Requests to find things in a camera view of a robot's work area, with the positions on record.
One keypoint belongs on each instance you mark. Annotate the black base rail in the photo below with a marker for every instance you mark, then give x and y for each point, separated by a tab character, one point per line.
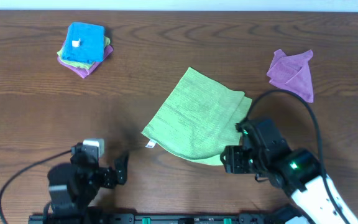
126	218

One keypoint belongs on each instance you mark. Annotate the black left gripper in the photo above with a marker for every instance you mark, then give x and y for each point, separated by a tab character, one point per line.
109	178

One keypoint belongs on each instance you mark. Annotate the folded green cloth in stack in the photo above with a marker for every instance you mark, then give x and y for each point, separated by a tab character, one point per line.
107	50

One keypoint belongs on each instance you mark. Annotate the folded purple cloth in stack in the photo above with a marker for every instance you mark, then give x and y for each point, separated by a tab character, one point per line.
83	73

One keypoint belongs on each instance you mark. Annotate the green microfiber cloth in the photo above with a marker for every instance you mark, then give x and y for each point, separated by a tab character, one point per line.
197	120

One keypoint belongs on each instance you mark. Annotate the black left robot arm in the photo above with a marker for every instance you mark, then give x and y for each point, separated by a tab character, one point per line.
73	185

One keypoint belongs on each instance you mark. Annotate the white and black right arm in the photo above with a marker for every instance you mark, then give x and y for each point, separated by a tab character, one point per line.
301	179

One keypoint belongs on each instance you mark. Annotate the crumpled purple cloth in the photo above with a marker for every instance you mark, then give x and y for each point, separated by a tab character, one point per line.
292	73

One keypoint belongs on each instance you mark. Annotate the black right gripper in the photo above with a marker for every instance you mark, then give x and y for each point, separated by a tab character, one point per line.
233	159

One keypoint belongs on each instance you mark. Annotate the folded blue cloth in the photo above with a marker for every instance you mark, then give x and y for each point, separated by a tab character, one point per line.
84	43

